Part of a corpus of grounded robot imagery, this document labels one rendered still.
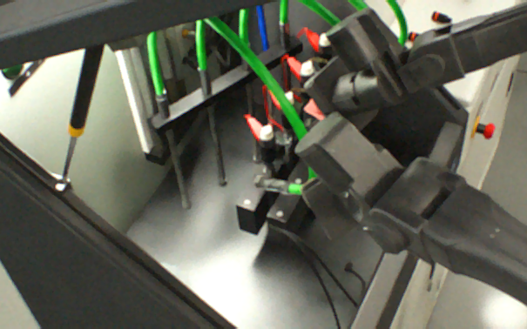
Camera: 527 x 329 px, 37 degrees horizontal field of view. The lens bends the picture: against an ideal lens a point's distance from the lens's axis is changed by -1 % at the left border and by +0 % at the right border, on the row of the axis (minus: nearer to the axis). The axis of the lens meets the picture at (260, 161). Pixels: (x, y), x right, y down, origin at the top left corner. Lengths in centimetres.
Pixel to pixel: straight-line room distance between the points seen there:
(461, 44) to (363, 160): 31
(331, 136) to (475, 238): 16
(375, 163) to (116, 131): 77
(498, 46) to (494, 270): 42
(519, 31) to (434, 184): 36
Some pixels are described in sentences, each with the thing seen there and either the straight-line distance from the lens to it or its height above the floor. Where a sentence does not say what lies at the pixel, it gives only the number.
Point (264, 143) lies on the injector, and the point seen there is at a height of 113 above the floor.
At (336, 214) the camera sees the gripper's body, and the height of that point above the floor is 141.
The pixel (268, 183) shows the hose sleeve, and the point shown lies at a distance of 120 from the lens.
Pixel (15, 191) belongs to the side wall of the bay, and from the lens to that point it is 109.
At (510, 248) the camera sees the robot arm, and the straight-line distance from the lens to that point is 66.
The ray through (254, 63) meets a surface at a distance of 103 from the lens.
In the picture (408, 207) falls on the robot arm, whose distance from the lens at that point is 70.
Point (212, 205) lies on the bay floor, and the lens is 161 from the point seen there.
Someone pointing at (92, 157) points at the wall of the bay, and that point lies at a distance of 141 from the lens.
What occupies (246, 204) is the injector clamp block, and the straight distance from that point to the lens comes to 142.
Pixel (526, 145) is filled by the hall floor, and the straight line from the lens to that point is 285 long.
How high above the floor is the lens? 212
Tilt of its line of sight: 51 degrees down
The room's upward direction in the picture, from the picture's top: 6 degrees counter-clockwise
